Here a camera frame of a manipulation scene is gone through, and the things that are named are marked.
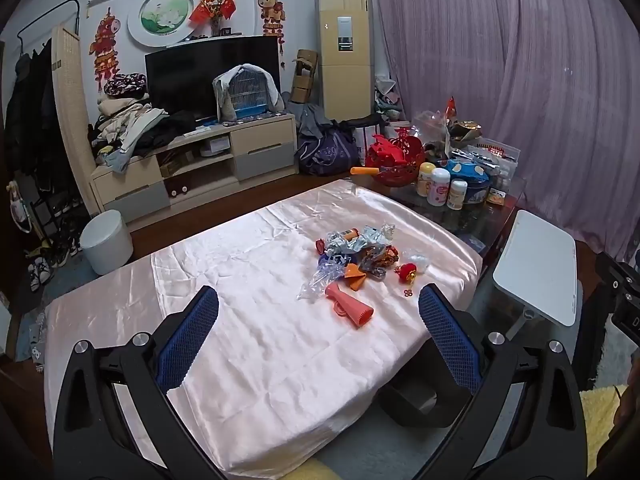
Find purple duffel bag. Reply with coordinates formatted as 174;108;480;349
295;125;361;177

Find white round stool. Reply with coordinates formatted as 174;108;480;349
80;210;135;276

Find small white bottle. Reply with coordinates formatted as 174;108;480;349
446;180;468;210

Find crumpled silver foil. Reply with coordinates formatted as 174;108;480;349
325;225;396;256

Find beige standing air conditioner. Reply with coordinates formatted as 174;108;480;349
314;0;376;120

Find clear plastic wrapper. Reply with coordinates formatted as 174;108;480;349
297;260;351;303

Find blue round tin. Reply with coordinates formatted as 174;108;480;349
440;159;493;205

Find pile of clothes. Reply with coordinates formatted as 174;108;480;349
87;72;198;173

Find red fish hanging decoration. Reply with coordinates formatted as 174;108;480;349
90;7;123;93

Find beige wicker screen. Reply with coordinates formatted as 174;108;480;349
51;25;98;216

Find pink satin tablecloth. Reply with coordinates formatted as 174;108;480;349
42;177;483;476

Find red paper-cut basket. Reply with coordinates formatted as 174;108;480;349
365;127;426;183

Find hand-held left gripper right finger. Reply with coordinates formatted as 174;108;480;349
417;282;588;480

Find round green wall art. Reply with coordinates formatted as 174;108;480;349
127;0;195;43

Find orange paper piece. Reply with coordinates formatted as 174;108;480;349
345;265;368;292

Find blue covered birdcage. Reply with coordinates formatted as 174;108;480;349
212;64;286;123

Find colourful candy wrapper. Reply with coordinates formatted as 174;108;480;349
360;245;401;278

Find yellow lid bottle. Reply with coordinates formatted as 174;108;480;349
417;162;436;197

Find purple curtain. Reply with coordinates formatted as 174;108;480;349
370;0;640;261

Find heap of packets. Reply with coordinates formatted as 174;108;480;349
410;97;521;191

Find red gold hanging ornament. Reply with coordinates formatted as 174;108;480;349
257;0;286;56

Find crumpled clear plastic film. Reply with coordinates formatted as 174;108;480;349
402;247;433;273

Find orange ribbed cone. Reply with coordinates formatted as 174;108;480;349
325;282;375;330

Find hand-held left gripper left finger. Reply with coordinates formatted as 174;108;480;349
52;285;221;480

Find stacked cardboard boxes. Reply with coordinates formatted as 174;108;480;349
290;49;321;106

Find white pink jar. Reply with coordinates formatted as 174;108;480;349
426;168;451;207

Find white side table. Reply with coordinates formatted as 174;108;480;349
492;210;583;331

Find beige television stand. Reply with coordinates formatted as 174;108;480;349
90;112;298;223

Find black television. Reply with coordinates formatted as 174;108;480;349
145;35;281;123

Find vase with flowers and flags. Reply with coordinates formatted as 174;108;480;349
189;0;237;37

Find glass coffee table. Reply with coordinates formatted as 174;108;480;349
350;170;528;256

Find row of shoes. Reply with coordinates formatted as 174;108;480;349
25;195;86;293

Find coat rack with dark coats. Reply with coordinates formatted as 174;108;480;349
0;0;81;211

